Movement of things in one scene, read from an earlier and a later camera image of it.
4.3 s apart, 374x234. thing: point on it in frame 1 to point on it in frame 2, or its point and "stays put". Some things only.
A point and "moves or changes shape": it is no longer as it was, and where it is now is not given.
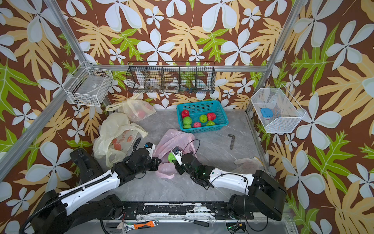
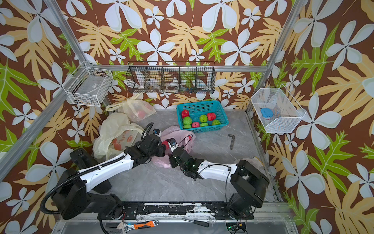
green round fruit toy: [171, 157] moves or changes shape
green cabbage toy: [187, 120] stays put
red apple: [184, 113] stays put
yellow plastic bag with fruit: [117, 138] stays put
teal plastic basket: [196, 109] stays put
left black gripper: [156, 163] to [161, 151]
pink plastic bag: [170, 139] moves or changes shape
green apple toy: [203, 118] stays put
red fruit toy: [211, 116] stays put
